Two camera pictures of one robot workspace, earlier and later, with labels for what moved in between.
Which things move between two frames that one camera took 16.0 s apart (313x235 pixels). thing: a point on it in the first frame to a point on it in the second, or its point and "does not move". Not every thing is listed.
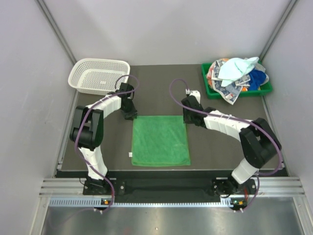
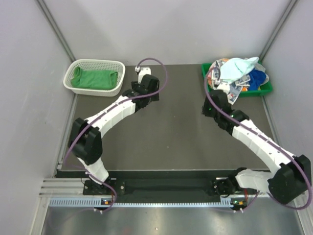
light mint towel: x=232 y=69 does not move
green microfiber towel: x=160 y=141 to x=94 y=79
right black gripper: x=186 y=119 to x=205 y=108
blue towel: x=257 y=78 does not move
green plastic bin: x=264 y=88 does not move
